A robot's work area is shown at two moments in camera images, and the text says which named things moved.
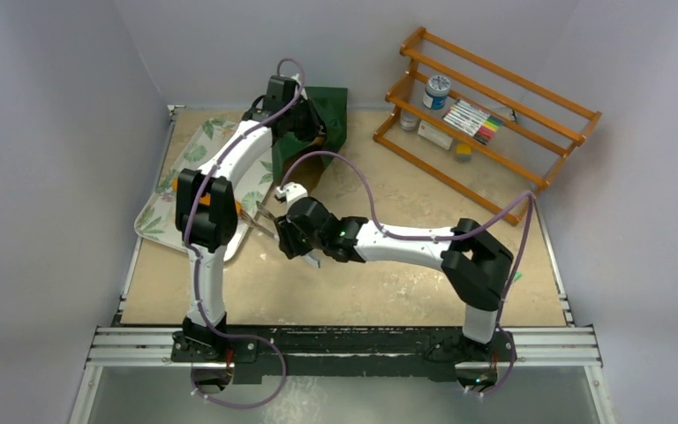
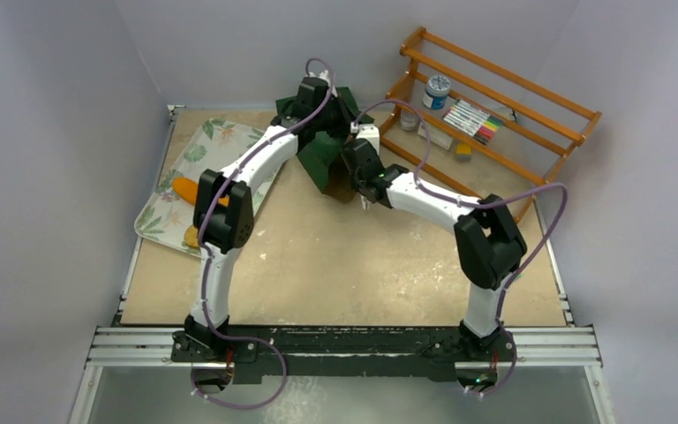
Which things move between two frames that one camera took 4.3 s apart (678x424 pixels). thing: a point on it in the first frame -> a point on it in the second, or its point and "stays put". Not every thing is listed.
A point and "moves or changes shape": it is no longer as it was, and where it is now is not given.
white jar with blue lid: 436,93 stays put
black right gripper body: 287,235 -> 364,191
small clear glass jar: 409,122 stays put
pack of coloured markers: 472,121 stays put
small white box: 434,134 stays put
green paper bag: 330,107 moves or changes shape
